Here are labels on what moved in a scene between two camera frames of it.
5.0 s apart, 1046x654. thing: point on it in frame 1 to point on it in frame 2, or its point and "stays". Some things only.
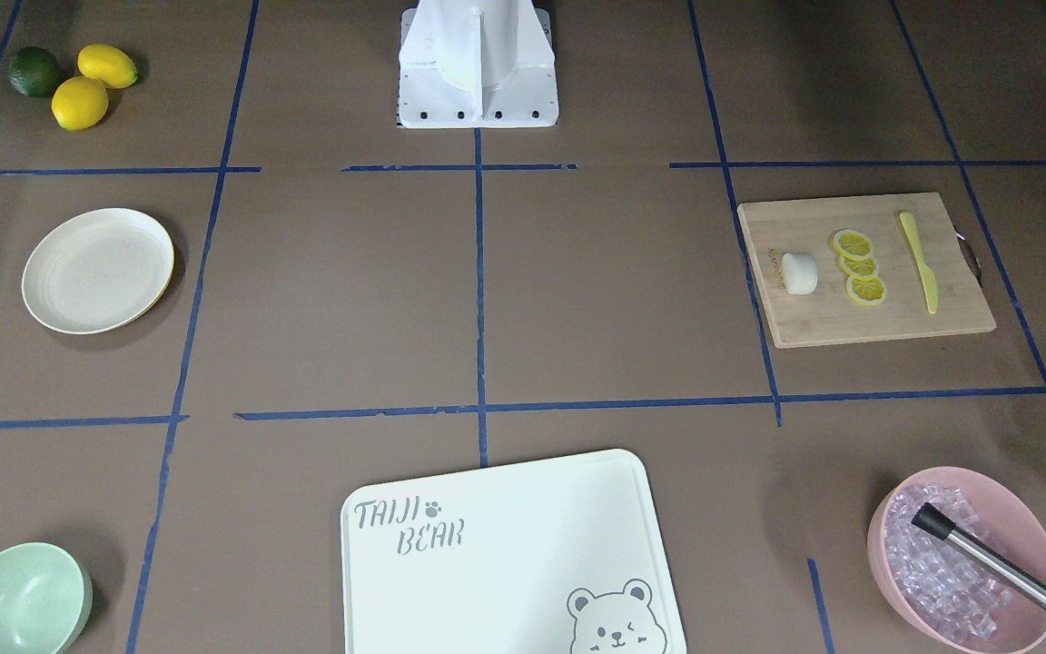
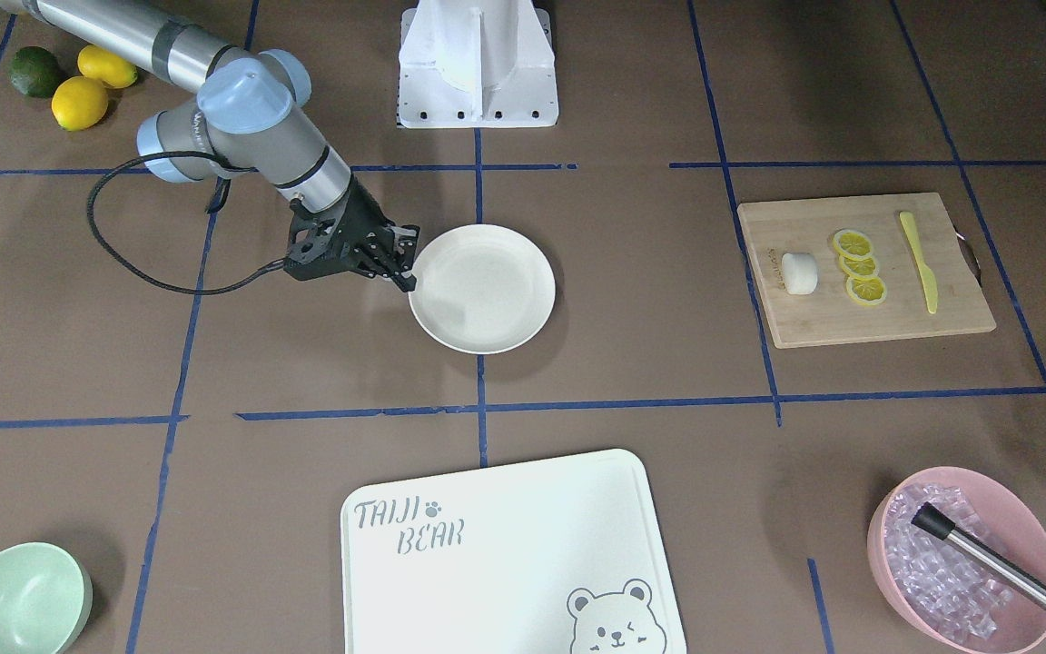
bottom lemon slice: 869,291 stays
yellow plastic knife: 928,276 stays
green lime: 35,72 stays
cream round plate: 94,269 to 482,289
